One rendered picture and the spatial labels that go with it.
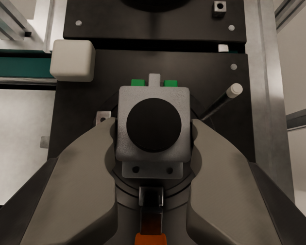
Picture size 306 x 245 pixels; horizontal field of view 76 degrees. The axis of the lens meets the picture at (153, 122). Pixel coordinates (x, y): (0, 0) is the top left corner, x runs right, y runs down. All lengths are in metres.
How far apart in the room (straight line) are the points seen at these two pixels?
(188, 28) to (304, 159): 0.29
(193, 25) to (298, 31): 0.27
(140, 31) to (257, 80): 0.16
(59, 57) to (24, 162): 0.16
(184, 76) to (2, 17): 0.22
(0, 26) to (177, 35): 0.22
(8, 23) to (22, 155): 0.17
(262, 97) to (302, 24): 0.26
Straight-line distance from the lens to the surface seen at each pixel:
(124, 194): 0.21
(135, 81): 0.17
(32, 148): 0.33
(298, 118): 0.33
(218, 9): 0.30
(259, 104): 0.28
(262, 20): 0.34
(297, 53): 0.48
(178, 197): 0.21
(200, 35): 0.29
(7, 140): 0.35
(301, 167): 0.42
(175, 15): 0.30
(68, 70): 0.25
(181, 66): 0.26
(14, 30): 0.32
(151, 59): 0.26
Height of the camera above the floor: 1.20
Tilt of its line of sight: 79 degrees down
